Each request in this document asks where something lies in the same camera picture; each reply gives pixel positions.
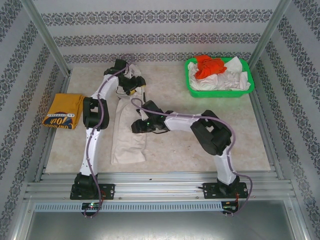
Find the aluminium side rail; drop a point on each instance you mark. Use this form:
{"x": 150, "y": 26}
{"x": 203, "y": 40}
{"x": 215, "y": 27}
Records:
{"x": 265, "y": 125}
{"x": 50, "y": 142}

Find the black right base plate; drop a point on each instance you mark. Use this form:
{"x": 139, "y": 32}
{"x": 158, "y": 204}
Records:
{"x": 208, "y": 190}

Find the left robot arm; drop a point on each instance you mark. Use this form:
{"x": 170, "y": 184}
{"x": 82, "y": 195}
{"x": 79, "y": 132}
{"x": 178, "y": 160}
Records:
{"x": 91, "y": 147}

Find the aluminium frame post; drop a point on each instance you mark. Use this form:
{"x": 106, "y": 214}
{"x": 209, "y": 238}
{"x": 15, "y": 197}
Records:
{"x": 45, "y": 32}
{"x": 270, "y": 32}

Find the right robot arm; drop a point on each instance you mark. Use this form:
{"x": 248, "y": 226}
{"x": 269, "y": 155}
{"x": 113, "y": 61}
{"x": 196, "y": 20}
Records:
{"x": 180, "y": 123}

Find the aluminium mounting rails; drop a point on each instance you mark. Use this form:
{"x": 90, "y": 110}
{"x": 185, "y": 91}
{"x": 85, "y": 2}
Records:
{"x": 155, "y": 187}

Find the crumpled white t-shirt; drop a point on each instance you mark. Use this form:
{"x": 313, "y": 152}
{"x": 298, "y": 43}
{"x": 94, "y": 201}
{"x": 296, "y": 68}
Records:
{"x": 220, "y": 81}

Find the orange t-shirt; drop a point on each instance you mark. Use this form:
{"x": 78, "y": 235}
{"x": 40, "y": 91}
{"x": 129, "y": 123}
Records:
{"x": 207, "y": 67}

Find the white t-shirt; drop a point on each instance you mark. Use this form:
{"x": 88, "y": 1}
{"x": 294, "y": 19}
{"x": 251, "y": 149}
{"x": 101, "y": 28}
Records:
{"x": 127, "y": 147}
{"x": 220, "y": 81}

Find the sheet metal tray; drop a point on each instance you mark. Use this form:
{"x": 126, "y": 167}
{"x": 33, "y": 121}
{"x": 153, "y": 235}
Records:
{"x": 160, "y": 225}

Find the green plastic basket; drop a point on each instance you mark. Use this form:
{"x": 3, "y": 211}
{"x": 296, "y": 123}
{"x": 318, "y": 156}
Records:
{"x": 220, "y": 93}

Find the folded yellow printed t-shirt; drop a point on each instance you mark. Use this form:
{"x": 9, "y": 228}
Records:
{"x": 65, "y": 105}

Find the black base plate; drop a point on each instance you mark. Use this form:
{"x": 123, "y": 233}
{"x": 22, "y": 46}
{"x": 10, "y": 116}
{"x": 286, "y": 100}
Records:
{"x": 107, "y": 191}
{"x": 208, "y": 190}

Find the small controller board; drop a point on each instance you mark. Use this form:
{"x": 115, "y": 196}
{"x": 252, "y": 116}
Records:
{"x": 230, "y": 207}
{"x": 91, "y": 205}

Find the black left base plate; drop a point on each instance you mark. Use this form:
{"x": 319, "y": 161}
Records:
{"x": 107, "y": 191}

